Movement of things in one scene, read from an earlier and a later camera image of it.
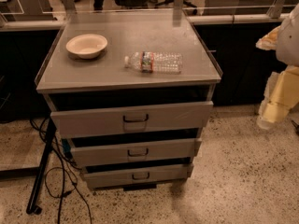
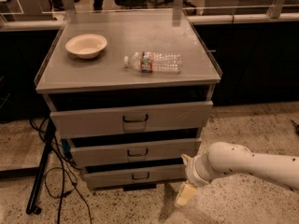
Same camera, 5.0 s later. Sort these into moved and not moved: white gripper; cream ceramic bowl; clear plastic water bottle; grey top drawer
Moved: white gripper
Not moved: cream ceramic bowl; clear plastic water bottle; grey top drawer
